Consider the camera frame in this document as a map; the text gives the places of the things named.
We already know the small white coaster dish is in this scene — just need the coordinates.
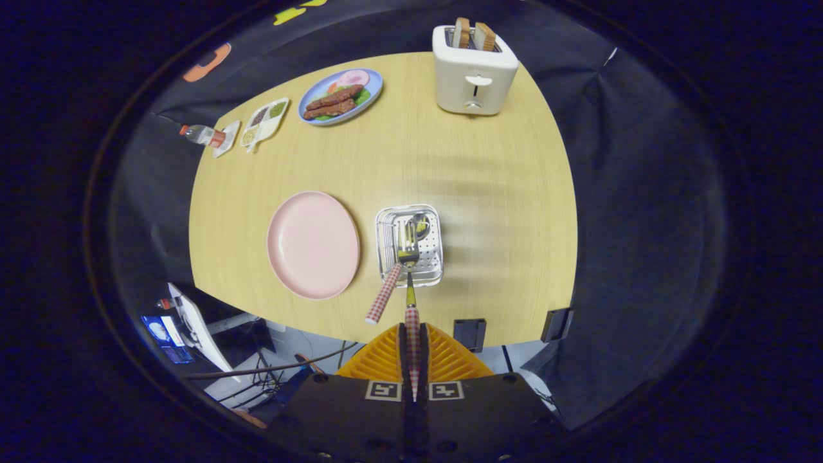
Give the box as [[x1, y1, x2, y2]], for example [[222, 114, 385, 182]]
[[212, 120, 241, 159]]

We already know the perforated steel basket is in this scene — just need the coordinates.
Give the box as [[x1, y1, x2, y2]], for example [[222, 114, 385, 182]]
[[375, 204, 444, 288]]

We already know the black table clamp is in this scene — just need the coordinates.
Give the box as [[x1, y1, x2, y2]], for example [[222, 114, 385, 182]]
[[453, 318, 487, 353], [540, 307, 574, 343]]

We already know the spoon with checked handle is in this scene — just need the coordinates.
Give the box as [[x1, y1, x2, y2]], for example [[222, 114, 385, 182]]
[[365, 213, 431, 325]]

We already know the blue plate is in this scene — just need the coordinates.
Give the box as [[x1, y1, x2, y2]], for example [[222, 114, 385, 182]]
[[297, 68, 384, 126]]

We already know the white divided condiment tray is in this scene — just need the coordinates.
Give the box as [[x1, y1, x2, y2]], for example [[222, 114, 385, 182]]
[[240, 97, 290, 153]]

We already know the white toaster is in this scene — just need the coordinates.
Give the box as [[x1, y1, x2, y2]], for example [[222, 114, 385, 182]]
[[432, 24, 520, 116]]

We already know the brown sausage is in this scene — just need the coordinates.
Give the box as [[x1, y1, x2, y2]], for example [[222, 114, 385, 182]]
[[303, 98, 356, 120], [305, 84, 365, 110]]

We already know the pink plate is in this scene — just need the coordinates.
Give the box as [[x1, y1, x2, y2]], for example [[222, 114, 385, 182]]
[[267, 190, 361, 300]]

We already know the dark cable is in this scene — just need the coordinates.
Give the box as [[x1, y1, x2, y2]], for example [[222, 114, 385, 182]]
[[186, 341, 357, 380]]

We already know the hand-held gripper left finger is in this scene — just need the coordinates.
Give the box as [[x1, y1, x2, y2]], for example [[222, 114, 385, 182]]
[[270, 322, 411, 463]]

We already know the fork with checked handle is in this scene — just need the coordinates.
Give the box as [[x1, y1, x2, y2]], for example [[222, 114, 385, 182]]
[[399, 219, 422, 403]]

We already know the clear bottle with red label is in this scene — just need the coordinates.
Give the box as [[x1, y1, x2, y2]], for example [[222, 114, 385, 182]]
[[179, 124, 227, 149]]

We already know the white laptop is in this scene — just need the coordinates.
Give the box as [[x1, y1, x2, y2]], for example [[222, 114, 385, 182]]
[[141, 283, 232, 374]]

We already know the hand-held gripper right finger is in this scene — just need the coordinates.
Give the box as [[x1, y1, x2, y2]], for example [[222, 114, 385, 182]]
[[418, 322, 566, 463]]

